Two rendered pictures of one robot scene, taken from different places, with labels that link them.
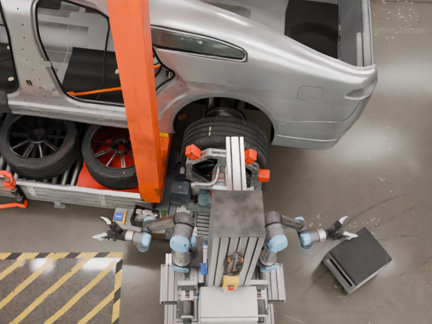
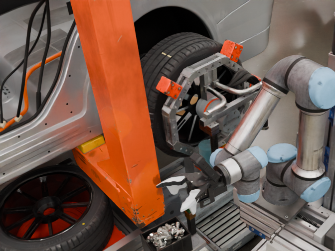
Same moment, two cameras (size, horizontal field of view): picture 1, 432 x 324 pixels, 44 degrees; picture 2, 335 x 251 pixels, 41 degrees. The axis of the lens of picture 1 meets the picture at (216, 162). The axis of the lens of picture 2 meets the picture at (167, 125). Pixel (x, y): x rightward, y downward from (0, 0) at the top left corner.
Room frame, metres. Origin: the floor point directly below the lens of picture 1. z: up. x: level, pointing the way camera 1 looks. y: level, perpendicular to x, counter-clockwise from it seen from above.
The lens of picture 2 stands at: (0.43, 1.22, 2.18)
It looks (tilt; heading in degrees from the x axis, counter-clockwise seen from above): 36 degrees down; 327
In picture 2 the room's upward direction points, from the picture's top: 8 degrees counter-clockwise
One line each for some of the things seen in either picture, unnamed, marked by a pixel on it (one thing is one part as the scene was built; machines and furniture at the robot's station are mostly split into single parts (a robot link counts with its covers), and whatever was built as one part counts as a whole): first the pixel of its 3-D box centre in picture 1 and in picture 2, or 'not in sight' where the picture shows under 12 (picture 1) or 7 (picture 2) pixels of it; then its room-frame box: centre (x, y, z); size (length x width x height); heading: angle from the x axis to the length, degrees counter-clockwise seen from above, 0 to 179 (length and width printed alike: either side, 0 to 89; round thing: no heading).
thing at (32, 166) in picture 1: (40, 141); not in sight; (2.32, 1.54, 0.39); 0.66 x 0.66 x 0.24
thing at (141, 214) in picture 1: (145, 217); (166, 241); (1.64, 0.51, 0.51); 0.20 x 0.14 x 0.13; 81
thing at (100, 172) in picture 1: (121, 150); (51, 217); (2.31, 0.82, 0.39); 0.66 x 0.66 x 0.24
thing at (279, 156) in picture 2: (187, 243); (282, 162); (1.29, 0.14, 0.98); 0.13 x 0.12 x 0.14; 172
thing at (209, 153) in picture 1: (222, 171); (208, 107); (1.94, -0.05, 0.85); 0.54 x 0.07 x 0.54; 89
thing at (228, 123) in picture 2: (220, 179); (217, 113); (1.87, -0.05, 0.85); 0.21 x 0.14 x 0.14; 179
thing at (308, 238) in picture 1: (309, 238); not in sight; (1.31, -0.64, 1.21); 0.11 x 0.08 x 0.09; 110
